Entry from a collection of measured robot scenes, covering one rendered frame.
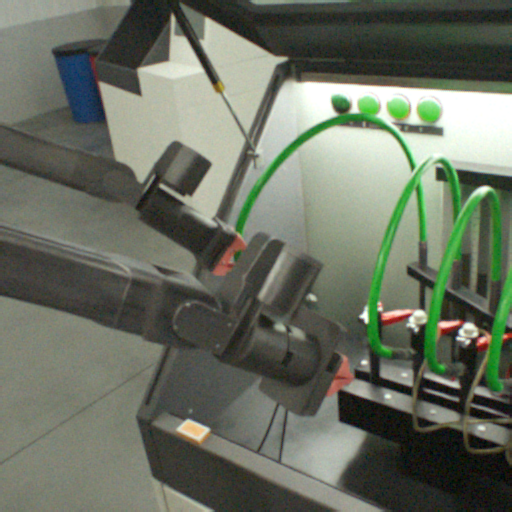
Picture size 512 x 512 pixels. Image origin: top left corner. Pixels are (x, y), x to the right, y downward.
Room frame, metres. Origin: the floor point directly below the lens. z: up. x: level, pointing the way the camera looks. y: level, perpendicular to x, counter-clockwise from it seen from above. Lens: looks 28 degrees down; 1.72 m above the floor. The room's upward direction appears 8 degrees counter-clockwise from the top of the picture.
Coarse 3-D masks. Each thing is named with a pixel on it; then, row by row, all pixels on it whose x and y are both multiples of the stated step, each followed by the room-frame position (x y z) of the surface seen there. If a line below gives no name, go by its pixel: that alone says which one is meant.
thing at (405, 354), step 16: (432, 160) 0.85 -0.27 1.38; (448, 160) 0.89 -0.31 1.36; (416, 176) 0.81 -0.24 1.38; (448, 176) 0.92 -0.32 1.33; (400, 208) 0.77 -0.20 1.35; (384, 240) 0.74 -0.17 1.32; (384, 256) 0.73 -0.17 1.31; (384, 272) 0.72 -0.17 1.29; (368, 304) 0.71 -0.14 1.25; (368, 320) 0.71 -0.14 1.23; (384, 352) 0.72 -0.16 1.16; (400, 352) 0.76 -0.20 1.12
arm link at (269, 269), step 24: (264, 240) 0.53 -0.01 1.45; (240, 264) 0.53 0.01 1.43; (264, 264) 0.51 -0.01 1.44; (288, 264) 0.51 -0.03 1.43; (312, 264) 0.52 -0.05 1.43; (240, 288) 0.50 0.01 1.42; (264, 288) 0.51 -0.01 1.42; (288, 288) 0.50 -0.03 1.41; (192, 312) 0.47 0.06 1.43; (216, 312) 0.47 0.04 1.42; (288, 312) 0.50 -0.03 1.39; (192, 336) 0.46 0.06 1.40; (216, 336) 0.47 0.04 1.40
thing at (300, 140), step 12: (336, 120) 0.94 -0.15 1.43; (348, 120) 0.95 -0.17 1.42; (360, 120) 0.97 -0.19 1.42; (372, 120) 0.98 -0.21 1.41; (384, 120) 0.99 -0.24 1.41; (312, 132) 0.92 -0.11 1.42; (396, 132) 1.00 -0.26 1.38; (300, 144) 0.91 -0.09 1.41; (408, 144) 1.01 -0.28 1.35; (276, 156) 0.90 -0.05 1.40; (288, 156) 0.90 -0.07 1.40; (408, 156) 1.01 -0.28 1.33; (276, 168) 0.89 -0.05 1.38; (264, 180) 0.88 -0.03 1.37; (420, 180) 1.02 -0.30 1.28; (252, 192) 0.88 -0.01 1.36; (420, 192) 1.02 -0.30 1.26; (252, 204) 0.87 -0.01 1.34; (420, 204) 1.02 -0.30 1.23; (240, 216) 0.87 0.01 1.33; (420, 216) 1.03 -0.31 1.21; (240, 228) 0.86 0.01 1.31; (420, 228) 1.03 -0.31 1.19; (420, 240) 1.03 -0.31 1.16; (240, 252) 0.86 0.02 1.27
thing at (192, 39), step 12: (168, 0) 1.07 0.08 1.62; (180, 12) 1.08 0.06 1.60; (180, 24) 1.09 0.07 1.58; (192, 36) 1.09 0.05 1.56; (192, 48) 1.10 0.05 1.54; (204, 60) 1.11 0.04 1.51; (204, 72) 1.12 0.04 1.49; (216, 72) 1.12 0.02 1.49; (216, 84) 1.12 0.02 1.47; (228, 108) 1.14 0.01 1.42; (252, 144) 1.17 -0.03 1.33; (252, 156) 1.18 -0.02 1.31
